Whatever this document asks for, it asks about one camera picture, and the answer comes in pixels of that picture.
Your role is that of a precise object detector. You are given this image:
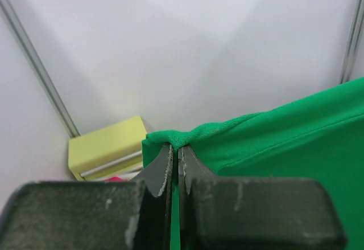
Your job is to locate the green t shirt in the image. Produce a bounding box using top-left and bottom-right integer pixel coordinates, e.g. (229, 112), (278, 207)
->
(142, 78), (363, 249)

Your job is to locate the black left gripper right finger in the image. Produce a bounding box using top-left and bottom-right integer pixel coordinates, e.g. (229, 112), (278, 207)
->
(177, 146), (347, 249)

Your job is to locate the red t shirt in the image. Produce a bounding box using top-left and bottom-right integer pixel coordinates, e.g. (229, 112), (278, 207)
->
(105, 177), (127, 182)

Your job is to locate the yellow green drawer cabinet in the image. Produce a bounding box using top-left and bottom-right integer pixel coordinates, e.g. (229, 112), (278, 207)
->
(68, 116), (147, 181)

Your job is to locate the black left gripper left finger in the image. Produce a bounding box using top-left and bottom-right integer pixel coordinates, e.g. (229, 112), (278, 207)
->
(1, 144), (173, 249)

